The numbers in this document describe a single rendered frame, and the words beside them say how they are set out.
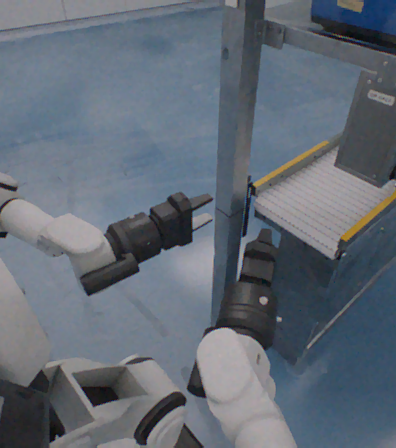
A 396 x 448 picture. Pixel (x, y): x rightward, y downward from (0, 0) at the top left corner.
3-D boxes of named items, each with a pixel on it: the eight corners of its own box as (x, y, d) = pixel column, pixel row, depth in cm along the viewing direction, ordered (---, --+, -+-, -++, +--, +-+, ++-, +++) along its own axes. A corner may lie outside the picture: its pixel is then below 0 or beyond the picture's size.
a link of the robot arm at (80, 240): (118, 267, 69) (68, 238, 75) (111, 233, 63) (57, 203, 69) (93, 291, 65) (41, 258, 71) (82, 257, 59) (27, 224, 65)
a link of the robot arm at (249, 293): (236, 233, 62) (218, 289, 54) (294, 245, 60) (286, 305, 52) (231, 281, 71) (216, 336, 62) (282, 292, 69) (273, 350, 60)
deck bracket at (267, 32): (272, 53, 71) (275, 27, 68) (252, 46, 74) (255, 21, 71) (282, 49, 73) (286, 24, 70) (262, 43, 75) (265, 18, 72)
